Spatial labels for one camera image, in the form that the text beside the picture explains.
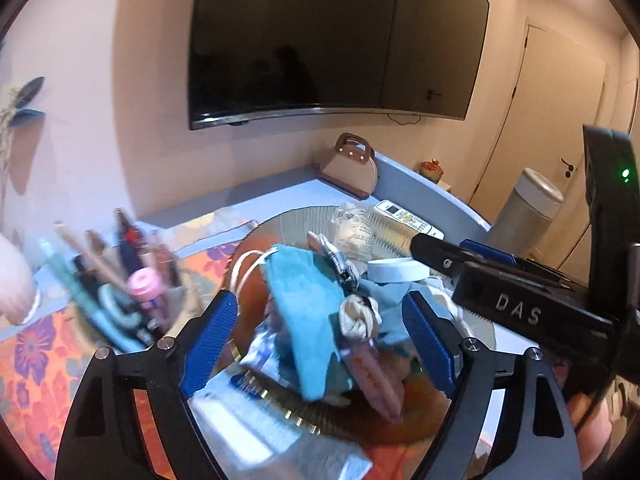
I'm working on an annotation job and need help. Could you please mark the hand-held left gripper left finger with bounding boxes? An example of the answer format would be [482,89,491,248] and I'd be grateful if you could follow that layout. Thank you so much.
[55,290,238,480]

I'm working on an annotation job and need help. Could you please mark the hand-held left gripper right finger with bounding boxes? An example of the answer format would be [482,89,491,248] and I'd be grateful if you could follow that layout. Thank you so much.
[401,290,586,480]

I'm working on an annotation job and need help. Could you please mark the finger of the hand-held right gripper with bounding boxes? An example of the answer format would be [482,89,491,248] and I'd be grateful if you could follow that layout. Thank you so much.
[460,240,575,291]
[410,234,477,281]

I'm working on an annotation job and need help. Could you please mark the teal soft cloth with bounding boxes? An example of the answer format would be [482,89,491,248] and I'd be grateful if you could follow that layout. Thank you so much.
[264,245,361,403]

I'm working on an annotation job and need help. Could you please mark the round ribbed mirror tray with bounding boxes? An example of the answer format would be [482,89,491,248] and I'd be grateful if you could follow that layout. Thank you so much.
[190,204,501,441]

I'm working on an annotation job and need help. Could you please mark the grey round trash can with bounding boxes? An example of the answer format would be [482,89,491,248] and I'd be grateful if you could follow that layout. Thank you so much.
[487,167,566,261]

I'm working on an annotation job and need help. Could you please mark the white tape roll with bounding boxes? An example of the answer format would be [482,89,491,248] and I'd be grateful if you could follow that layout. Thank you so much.
[366,258,431,286]

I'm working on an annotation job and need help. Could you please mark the silvery plastic packet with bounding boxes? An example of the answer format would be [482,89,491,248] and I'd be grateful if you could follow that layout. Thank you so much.
[240,325,301,381]

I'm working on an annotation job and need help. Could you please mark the clear organizer cup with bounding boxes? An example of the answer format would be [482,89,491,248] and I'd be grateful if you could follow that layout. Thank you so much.
[65,250,201,356]

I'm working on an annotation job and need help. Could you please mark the white remote control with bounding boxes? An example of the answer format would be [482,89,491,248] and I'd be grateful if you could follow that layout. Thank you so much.
[374,200,446,241]

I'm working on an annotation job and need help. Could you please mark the pink tube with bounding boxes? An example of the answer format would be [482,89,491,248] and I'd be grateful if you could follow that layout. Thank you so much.
[345,340,406,423]

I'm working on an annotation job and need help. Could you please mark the pink capped bottle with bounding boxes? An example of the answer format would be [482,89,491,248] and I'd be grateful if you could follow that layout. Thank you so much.
[127,267,163,306]

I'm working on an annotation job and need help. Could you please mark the clear printed plastic bag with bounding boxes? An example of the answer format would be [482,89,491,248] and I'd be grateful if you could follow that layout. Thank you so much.
[332,205,381,263]

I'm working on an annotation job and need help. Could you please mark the teal scissors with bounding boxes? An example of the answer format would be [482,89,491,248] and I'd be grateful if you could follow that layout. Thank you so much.
[40,240,146,356]

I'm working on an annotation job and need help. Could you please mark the beige and brown handbag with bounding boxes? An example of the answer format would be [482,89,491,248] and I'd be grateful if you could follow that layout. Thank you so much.
[317,132,381,198]

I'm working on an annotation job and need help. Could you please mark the dark blue pen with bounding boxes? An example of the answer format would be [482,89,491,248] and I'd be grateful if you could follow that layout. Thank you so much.
[114,208,151,281]

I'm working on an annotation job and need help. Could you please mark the cream door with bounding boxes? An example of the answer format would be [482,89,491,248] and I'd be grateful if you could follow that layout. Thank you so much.
[467,20,608,216]

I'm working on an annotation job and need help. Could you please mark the white plush toy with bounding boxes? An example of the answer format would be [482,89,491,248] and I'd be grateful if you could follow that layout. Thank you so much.
[0,232,41,326]

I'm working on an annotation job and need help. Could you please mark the artificial blue flowers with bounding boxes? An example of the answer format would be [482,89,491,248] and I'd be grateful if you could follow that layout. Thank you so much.
[0,76,47,171]

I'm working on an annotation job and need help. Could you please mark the white cord loop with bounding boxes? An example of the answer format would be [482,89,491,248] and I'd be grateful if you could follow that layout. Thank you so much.
[231,247,281,306]

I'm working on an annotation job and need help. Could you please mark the cream knotted hair tie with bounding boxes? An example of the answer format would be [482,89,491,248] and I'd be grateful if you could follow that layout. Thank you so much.
[340,295,383,341]

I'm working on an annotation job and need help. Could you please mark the black wall television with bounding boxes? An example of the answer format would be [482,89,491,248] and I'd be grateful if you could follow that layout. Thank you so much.
[187,0,491,132]

